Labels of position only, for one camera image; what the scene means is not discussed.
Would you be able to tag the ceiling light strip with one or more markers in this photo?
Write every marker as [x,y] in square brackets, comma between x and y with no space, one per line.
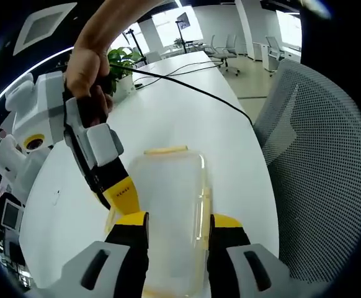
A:
[10,90]

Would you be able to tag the black tripod stand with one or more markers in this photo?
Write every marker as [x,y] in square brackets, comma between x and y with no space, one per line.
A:
[135,43]

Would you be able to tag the white cabinet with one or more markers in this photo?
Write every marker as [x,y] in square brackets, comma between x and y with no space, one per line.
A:
[261,54]

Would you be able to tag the green potted plant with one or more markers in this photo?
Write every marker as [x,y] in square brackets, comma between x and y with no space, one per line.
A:
[121,59]

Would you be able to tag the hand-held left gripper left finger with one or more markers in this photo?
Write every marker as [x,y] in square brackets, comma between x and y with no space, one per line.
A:
[127,248]

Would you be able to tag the clear plastic container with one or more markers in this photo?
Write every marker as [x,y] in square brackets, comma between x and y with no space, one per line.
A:
[168,192]

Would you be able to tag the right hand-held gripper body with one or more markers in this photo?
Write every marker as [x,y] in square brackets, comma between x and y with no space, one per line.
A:
[41,108]

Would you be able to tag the person's right hand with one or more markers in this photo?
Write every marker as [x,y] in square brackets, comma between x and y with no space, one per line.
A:
[84,71]

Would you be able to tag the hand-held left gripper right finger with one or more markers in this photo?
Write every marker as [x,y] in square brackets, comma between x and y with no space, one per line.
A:
[227,251]

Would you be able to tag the square ceiling panel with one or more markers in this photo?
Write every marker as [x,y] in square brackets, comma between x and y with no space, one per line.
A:
[48,23]

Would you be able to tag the white plant pot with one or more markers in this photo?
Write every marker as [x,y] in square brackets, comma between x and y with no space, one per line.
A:
[125,87]

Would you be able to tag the white computer monitor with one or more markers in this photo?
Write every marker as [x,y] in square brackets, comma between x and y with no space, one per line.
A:
[11,214]

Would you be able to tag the clear plastic box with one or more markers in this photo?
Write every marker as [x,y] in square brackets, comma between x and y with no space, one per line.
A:
[174,264]

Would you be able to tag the grey mesh office chair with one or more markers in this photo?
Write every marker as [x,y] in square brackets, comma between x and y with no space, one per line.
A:
[317,155]

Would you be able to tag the person's black shirt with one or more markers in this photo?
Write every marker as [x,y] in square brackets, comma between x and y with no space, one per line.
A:
[332,37]

